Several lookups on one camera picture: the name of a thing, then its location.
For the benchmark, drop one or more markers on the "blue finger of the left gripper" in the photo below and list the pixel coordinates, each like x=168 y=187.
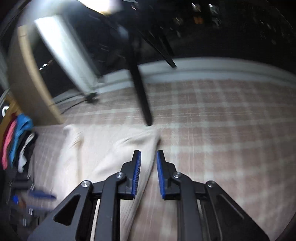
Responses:
x=42 y=195
x=37 y=208

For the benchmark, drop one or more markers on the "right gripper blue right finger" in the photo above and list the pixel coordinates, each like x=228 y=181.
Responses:
x=169 y=187

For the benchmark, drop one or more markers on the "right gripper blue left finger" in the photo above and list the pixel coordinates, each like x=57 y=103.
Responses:
x=128 y=188

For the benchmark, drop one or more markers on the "cream ribbed knit sweater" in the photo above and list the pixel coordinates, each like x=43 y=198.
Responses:
x=94 y=152

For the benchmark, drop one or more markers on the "white folded garment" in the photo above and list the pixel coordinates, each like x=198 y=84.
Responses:
x=22 y=160

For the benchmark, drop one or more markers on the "navy folded garment bottom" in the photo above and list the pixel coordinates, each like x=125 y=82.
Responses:
x=25 y=150

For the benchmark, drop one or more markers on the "red jacket on pile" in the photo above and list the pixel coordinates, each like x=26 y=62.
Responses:
x=8 y=136

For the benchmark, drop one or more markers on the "pink plaid woven mat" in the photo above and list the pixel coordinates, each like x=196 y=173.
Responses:
x=241 y=134

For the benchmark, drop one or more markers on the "large light wooden board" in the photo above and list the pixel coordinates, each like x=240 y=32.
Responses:
x=26 y=83

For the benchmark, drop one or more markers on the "black light tripod stand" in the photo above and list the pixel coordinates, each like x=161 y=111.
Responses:
x=137 y=30

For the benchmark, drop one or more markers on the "black inline cable switch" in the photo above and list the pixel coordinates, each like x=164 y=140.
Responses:
x=92 y=98

